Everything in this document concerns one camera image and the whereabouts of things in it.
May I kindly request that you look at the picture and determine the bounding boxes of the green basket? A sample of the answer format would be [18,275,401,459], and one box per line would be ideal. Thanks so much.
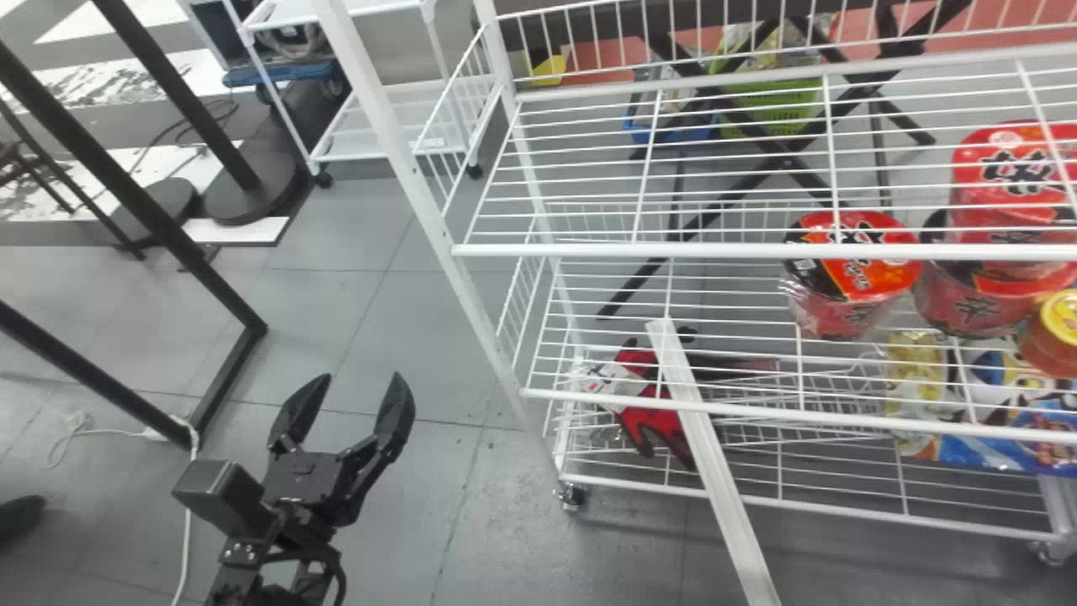
[709,29,827,141]

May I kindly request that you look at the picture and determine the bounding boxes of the red gloves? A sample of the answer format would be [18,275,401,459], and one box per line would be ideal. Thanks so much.
[572,327,780,472]

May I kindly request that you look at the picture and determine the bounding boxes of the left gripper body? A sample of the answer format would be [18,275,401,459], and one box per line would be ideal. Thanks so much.
[261,446,377,528]

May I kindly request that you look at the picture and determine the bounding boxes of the white cable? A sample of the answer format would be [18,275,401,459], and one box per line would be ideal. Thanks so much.
[45,409,200,606]

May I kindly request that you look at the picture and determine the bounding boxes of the yellow snack packet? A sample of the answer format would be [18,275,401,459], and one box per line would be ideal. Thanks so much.
[882,330,953,457]

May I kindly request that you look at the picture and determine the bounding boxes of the white wire rack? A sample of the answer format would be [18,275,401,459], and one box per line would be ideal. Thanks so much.
[311,0,1077,606]

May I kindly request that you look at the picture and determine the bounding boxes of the blue basket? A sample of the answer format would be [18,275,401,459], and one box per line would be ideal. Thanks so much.
[622,88,718,146]

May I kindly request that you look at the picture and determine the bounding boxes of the orange noodle cup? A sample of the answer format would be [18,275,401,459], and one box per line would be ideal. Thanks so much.
[1015,290,1077,380]

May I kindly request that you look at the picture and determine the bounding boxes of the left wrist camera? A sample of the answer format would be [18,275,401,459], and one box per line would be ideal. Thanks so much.
[172,460,279,540]

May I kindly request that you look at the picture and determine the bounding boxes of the black post on round foot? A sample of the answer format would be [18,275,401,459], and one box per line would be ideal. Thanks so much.
[89,0,314,228]

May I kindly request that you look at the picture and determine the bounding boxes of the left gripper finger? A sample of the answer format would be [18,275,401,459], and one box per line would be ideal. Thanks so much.
[268,374,332,456]
[340,372,416,499]

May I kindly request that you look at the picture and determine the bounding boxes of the white shelf trolley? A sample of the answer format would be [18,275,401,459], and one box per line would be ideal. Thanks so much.
[189,0,499,189]

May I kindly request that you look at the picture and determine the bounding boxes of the blue snack packet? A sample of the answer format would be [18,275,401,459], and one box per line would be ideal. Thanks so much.
[915,394,1077,482]

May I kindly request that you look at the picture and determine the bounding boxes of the red noodle cup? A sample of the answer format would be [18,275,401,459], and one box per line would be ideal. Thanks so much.
[950,120,1077,230]
[912,209,1077,339]
[780,210,923,343]

